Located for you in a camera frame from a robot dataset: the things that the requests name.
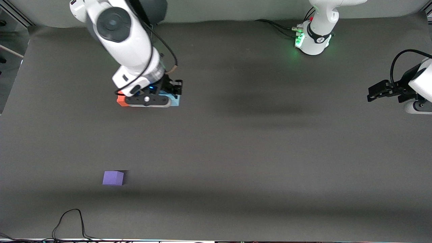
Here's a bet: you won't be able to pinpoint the light blue foam block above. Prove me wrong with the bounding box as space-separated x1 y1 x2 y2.
158 90 181 107

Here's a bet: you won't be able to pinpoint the orange foam block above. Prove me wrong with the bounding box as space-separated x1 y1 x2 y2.
117 90 131 107

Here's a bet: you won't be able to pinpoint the purple foam block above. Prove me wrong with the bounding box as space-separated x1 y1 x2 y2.
102 170 125 186

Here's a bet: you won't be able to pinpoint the dark grey table mat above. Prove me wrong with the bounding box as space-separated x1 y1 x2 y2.
0 12 432 241

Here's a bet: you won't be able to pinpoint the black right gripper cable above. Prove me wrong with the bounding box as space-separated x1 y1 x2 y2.
128 0 178 75

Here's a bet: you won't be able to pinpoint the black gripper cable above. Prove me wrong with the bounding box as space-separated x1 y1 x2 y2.
128 0 178 75
390 49 432 85

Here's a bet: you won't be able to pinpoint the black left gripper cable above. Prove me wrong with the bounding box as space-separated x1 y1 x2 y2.
390 49 432 85

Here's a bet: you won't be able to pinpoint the black left base cables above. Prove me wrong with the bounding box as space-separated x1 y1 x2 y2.
255 19 301 38

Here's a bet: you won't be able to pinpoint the thin black looped cable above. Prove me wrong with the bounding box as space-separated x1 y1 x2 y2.
52 209 102 242

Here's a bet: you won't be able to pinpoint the aluminium frame bar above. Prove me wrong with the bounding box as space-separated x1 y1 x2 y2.
0 0 35 27

